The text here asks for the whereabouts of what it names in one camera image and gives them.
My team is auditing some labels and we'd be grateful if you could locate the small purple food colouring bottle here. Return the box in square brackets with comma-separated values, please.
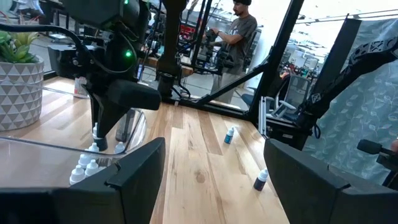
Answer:
[253, 168, 269, 192]

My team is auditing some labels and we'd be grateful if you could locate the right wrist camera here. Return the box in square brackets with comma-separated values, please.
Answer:
[48, 44, 105, 79]

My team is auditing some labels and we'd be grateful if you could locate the succulent in white patterned pot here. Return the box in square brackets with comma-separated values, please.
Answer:
[0, 30, 45, 131]

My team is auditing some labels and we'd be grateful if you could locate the black aluminium rig frame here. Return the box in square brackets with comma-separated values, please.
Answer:
[161, 0, 305, 125]

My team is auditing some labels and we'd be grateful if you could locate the grey office chair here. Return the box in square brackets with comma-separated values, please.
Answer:
[270, 74, 313, 121]

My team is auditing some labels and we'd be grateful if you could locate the person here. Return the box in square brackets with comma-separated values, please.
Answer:
[12, 0, 46, 22]
[203, 0, 259, 105]

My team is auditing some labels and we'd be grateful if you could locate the small teal food colouring bottle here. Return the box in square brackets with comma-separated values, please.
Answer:
[224, 126, 235, 145]

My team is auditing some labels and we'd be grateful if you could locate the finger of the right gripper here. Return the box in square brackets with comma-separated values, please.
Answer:
[90, 93, 101, 131]
[98, 80, 162, 138]

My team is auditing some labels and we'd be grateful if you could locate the teal leaf pattern curtain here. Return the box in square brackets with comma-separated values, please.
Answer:
[303, 17, 398, 187]

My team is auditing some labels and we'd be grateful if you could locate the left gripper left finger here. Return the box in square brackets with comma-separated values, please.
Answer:
[0, 138, 167, 224]

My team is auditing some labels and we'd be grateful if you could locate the clear plastic container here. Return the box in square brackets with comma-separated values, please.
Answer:
[0, 77, 147, 190]

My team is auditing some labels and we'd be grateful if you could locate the black handheld controller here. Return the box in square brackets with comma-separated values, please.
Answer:
[356, 139, 398, 190]

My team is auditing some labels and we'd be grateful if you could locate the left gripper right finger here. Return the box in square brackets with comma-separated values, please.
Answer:
[263, 138, 398, 224]

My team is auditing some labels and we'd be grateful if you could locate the black camera cable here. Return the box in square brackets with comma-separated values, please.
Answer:
[0, 23, 125, 75]

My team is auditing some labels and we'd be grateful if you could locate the large red food colouring bottle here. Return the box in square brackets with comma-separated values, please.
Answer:
[73, 76, 91, 100]

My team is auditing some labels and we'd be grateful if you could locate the small yellow-green food colouring bottle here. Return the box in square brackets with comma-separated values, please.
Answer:
[77, 153, 91, 169]

